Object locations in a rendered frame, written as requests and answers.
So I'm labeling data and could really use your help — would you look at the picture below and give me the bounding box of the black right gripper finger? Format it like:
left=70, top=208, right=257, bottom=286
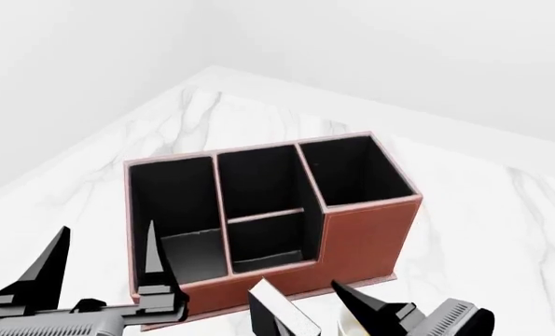
left=329, top=279, right=418, bottom=332

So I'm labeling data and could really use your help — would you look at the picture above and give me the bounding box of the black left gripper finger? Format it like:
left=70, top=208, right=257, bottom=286
left=135, top=218, right=190, bottom=322
left=0, top=225, right=72, bottom=319

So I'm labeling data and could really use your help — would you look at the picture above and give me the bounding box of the brown leather desk caddy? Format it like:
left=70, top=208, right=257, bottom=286
left=123, top=131, right=423, bottom=332

